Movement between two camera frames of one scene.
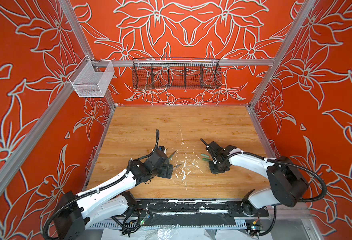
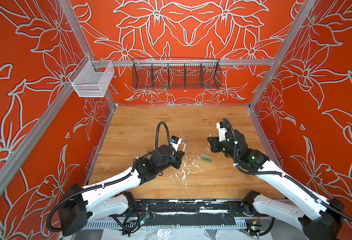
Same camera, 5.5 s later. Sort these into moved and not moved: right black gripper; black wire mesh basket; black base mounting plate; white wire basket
Moved: right black gripper
Not moved: white wire basket; black wire mesh basket; black base mounting plate
